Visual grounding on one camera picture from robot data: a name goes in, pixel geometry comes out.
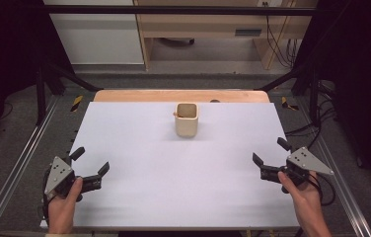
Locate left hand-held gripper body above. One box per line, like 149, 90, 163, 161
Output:
43, 155, 103, 202

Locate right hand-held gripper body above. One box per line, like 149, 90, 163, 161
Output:
260, 146, 334, 187

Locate beige square cup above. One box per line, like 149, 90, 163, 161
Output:
174, 102, 200, 138

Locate person's left hand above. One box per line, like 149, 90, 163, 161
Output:
46, 177, 84, 235

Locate person's right hand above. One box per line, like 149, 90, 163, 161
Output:
277, 170, 325, 222

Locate yellow black tape marker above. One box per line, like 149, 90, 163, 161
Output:
70, 95, 85, 114
280, 96, 300, 112

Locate white table mat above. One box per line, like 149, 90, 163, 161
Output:
39, 101, 304, 230

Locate dark curtain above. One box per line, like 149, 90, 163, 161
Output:
0, 0, 74, 161
291, 0, 371, 203

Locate wooden table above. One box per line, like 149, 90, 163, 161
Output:
93, 89, 270, 104

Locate white cabinet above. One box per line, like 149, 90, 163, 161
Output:
42, 0, 145, 66

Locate grey desk label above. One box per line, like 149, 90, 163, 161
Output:
234, 28, 263, 38

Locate light wooden desk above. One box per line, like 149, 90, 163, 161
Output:
133, 0, 318, 71

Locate black floor cables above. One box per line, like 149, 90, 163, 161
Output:
284, 80, 338, 156

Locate aluminium floor rail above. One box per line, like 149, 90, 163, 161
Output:
0, 95, 60, 237
295, 97, 371, 237

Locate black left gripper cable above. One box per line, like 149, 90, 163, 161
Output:
40, 192, 51, 225

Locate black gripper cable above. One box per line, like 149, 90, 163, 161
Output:
40, 192, 51, 225
308, 172, 336, 207

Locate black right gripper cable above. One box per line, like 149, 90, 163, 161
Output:
308, 172, 336, 207

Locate black metal frame stand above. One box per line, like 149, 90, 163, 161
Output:
255, 63, 322, 128
35, 60, 105, 126

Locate black hanging desk cables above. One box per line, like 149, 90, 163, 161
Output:
261, 1, 302, 69

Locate black horizontal frame bar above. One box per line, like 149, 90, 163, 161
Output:
43, 4, 318, 17

